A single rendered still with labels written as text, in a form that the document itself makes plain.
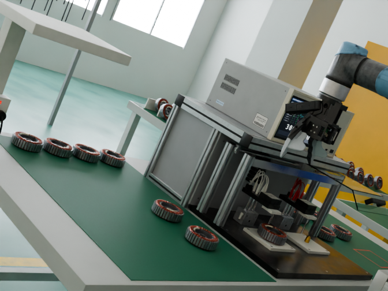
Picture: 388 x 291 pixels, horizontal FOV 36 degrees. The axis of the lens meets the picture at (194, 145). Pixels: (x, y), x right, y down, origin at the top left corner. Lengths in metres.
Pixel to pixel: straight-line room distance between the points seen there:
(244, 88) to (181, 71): 7.93
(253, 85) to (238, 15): 7.86
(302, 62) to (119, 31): 3.71
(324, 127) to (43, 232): 0.78
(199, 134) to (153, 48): 7.52
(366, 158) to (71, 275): 4.85
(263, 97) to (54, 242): 1.06
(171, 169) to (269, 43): 4.18
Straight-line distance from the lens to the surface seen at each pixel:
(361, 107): 6.22
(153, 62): 9.86
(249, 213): 2.33
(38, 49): 8.80
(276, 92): 2.27
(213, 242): 1.95
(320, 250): 2.46
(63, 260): 1.52
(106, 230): 1.78
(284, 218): 2.52
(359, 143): 6.16
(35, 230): 1.63
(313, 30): 6.41
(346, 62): 1.64
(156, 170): 2.44
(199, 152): 2.28
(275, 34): 6.42
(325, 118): 1.65
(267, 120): 2.26
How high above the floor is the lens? 1.38
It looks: 10 degrees down
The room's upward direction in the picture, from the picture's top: 24 degrees clockwise
